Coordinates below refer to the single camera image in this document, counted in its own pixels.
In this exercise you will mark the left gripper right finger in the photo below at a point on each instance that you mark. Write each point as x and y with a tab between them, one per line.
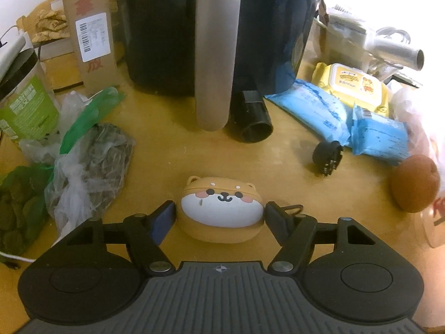
295	233

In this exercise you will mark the brown round pear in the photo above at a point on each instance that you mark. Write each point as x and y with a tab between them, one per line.
415	183

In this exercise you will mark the black round plug adapter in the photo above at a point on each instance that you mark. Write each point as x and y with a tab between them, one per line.
327	156

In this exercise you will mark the black short tube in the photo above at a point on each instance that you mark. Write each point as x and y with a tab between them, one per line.
250	115

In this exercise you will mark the blue wet wipes pack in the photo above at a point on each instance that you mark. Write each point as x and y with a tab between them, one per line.
325	114

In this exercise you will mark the clear shaker bottle grey lid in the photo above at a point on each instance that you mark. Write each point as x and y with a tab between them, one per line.
433	221

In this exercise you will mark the yellow wet wipes pack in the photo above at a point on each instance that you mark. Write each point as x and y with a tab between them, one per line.
353	87

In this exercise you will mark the shiba dog earbud case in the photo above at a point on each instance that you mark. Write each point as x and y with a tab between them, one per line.
220	210

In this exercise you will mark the black air fryer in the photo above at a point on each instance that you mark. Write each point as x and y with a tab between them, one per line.
215	49

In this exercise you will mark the tall brown cardboard box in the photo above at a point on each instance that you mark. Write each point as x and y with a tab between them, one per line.
90	28

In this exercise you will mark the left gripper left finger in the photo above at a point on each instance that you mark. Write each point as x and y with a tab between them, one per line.
144	235

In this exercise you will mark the green label jar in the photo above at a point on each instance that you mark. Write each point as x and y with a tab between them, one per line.
29	109

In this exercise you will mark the white power bank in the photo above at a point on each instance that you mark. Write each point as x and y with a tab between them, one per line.
9	52

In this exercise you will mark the silver metal cylinder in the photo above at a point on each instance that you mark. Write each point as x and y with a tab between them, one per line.
396	52

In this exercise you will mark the clear crumpled plastic bag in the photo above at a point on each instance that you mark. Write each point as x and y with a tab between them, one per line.
89	159

